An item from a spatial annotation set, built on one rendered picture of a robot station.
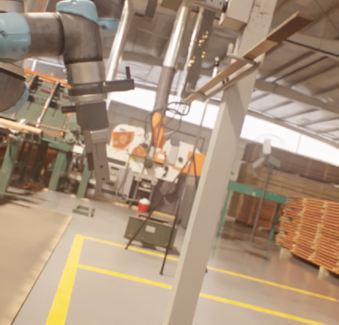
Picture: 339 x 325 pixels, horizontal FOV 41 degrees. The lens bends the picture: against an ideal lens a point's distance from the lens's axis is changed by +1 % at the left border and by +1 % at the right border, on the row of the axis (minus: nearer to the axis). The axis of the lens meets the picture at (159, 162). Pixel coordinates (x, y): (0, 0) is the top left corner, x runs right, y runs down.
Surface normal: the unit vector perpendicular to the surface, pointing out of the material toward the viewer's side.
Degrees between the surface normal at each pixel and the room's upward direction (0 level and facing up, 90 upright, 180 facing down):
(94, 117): 98
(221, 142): 90
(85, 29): 90
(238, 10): 90
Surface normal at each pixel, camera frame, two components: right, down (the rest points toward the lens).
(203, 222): 0.14, 0.00
